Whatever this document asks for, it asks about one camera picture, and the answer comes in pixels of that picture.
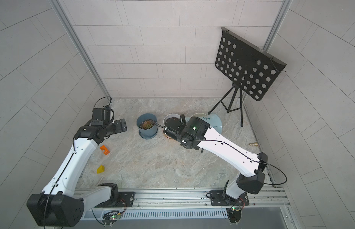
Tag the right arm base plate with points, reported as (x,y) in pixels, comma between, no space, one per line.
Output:
(217,198)

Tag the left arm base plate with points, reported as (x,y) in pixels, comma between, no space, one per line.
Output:
(125,199)

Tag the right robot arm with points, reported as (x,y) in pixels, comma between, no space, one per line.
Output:
(199,134)

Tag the aluminium mounting rail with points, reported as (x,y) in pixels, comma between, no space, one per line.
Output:
(195,198)

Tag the orange block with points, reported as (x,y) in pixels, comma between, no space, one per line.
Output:
(105,150)

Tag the left circuit board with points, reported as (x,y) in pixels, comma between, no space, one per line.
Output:
(110,218)

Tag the brass nozzle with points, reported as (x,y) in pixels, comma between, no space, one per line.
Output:
(254,144)

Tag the black perforated music stand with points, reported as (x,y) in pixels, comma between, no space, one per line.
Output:
(250,69)

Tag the light green watering can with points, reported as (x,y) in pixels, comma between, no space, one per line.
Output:
(212,119)

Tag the blue-grey plant pot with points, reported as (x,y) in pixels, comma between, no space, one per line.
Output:
(146,124)

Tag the circuit board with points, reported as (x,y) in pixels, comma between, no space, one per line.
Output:
(110,218)
(234,215)

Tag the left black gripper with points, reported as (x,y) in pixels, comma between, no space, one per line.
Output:
(119,128)

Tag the right circuit board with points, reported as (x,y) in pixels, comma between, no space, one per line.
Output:
(234,215)

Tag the white middle plant pot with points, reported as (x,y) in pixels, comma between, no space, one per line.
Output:
(169,117)

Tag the yellow block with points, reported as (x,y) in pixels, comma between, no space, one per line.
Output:
(101,169)

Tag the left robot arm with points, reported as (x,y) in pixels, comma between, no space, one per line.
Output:
(56,205)

